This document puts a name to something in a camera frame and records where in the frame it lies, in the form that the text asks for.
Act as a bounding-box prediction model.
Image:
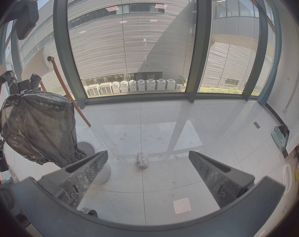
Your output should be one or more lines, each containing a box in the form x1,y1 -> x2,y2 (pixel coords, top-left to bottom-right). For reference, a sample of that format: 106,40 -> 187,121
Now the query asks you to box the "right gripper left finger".
38,150 -> 109,210

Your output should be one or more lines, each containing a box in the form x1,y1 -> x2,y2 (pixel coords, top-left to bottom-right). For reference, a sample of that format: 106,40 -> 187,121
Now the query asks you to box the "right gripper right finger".
188,151 -> 256,210

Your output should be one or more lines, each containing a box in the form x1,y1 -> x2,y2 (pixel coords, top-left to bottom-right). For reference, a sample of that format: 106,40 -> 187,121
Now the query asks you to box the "black plastic bag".
0,90 -> 87,169

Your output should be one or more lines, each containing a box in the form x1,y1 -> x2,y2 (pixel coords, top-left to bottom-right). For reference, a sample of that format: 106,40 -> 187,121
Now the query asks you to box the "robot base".
80,207 -> 99,219

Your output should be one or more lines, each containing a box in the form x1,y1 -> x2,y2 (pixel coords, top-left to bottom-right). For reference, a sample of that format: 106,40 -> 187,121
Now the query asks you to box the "white trash bin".
76,141 -> 112,185

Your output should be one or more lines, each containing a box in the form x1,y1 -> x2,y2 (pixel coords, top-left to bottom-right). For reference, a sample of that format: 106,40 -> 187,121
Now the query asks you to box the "crumpled clear plastic wrapper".
136,152 -> 149,168

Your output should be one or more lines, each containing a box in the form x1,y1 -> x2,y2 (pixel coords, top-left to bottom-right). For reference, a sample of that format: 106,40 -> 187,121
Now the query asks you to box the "pale green tray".
271,124 -> 290,148

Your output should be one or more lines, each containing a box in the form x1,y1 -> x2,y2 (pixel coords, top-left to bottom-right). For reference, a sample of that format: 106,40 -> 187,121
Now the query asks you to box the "wooden chair with white cushions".
22,46 -> 91,128

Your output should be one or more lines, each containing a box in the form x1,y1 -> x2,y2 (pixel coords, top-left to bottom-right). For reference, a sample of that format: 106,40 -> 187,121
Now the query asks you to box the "window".
0,0 -> 278,109

